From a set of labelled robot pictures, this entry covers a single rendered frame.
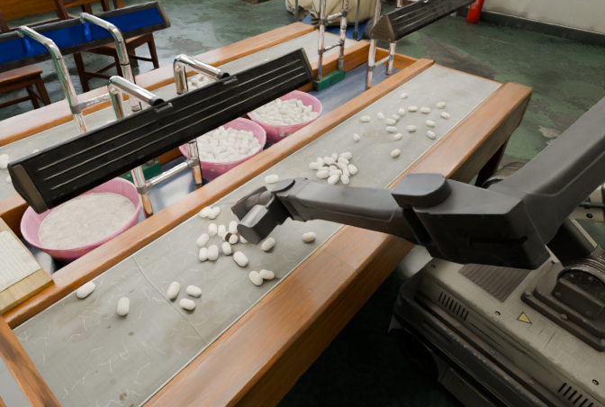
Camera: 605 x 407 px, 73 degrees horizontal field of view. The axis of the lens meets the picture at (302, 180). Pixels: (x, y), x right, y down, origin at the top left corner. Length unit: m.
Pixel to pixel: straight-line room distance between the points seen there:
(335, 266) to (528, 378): 0.68
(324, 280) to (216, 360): 0.26
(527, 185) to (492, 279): 0.93
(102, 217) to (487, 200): 0.92
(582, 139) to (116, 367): 0.77
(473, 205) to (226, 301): 0.57
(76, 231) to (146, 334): 0.36
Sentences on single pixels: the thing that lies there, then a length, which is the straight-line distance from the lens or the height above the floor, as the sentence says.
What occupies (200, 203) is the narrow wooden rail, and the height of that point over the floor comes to 0.76.
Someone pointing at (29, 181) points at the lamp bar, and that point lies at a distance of 0.68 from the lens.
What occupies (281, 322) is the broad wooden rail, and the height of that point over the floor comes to 0.76.
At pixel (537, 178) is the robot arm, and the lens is 0.46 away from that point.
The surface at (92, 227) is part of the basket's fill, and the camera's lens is 1.12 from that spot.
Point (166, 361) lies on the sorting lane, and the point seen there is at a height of 0.74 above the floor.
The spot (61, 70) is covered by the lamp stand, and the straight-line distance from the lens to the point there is 1.10.
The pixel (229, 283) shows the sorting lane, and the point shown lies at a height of 0.74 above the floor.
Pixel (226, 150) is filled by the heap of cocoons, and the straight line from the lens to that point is 1.31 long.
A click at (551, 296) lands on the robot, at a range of 1.34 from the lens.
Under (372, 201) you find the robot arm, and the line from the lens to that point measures 0.58.
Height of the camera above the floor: 1.44
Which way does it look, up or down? 38 degrees down
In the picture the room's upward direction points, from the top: 2 degrees clockwise
